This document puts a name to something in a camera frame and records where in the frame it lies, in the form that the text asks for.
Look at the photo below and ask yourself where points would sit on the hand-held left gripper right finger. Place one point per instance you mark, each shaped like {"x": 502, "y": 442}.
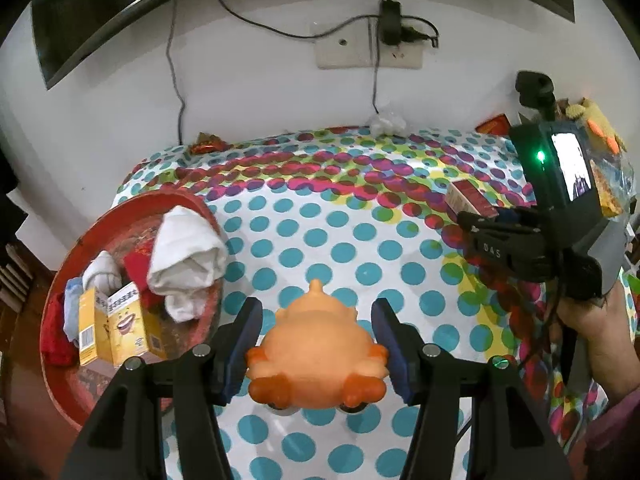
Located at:
{"x": 395, "y": 350}

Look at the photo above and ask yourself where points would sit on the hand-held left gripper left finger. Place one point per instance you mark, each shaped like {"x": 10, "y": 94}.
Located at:
{"x": 240, "y": 355}

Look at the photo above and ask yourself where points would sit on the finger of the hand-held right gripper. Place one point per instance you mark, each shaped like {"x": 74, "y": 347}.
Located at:
{"x": 495, "y": 224}

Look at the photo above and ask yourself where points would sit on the orange rubber toy animal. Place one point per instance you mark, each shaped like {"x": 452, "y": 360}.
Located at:
{"x": 317, "y": 355}

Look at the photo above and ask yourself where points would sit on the white sock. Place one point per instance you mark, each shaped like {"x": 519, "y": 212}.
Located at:
{"x": 102, "y": 270}
{"x": 187, "y": 260}

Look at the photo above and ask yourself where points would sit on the yellow smiley carton box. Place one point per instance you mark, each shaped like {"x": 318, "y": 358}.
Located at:
{"x": 92, "y": 330}
{"x": 130, "y": 325}

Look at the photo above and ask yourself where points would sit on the red sock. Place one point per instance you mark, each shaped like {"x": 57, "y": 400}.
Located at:
{"x": 55, "y": 340}
{"x": 137, "y": 267}

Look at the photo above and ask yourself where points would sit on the light blue sock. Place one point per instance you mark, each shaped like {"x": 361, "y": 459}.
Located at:
{"x": 72, "y": 310}

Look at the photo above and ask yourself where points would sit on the red round tray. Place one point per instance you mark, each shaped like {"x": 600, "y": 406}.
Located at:
{"x": 65, "y": 400}

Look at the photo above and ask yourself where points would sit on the person's right forearm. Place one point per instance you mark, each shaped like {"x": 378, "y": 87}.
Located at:
{"x": 617, "y": 440}

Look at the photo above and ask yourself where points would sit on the person's right hand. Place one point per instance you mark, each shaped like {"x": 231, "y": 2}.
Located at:
{"x": 612, "y": 340}

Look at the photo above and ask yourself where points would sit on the clear bag of colourful snacks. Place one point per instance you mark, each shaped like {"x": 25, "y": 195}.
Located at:
{"x": 610, "y": 190}

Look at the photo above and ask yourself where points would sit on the red flat packet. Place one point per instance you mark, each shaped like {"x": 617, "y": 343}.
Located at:
{"x": 495, "y": 125}

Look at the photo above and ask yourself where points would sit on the polka dot tablecloth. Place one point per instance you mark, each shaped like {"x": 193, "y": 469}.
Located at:
{"x": 325, "y": 240}

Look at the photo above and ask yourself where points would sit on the yellow knitted toy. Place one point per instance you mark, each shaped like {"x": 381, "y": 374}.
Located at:
{"x": 595, "y": 120}

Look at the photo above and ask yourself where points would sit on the crumpled clear plastic bag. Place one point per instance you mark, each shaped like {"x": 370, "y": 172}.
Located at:
{"x": 387, "y": 122}

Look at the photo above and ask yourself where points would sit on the white power outlet plate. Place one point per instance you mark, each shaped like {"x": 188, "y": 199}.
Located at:
{"x": 400, "y": 60}

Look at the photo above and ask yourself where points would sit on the black power plug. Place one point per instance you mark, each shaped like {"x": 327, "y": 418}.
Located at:
{"x": 417, "y": 35}

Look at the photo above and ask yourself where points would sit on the dark hanging cloth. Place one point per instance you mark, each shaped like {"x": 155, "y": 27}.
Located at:
{"x": 10, "y": 200}

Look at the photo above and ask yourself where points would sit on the black clamp mount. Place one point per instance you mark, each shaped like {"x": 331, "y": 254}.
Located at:
{"x": 537, "y": 92}

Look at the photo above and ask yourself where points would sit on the white wall plate with hole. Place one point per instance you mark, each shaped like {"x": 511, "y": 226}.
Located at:
{"x": 345, "y": 55}

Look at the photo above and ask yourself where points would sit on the black wall-mounted television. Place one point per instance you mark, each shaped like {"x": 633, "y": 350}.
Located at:
{"x": 60, "y": 25}

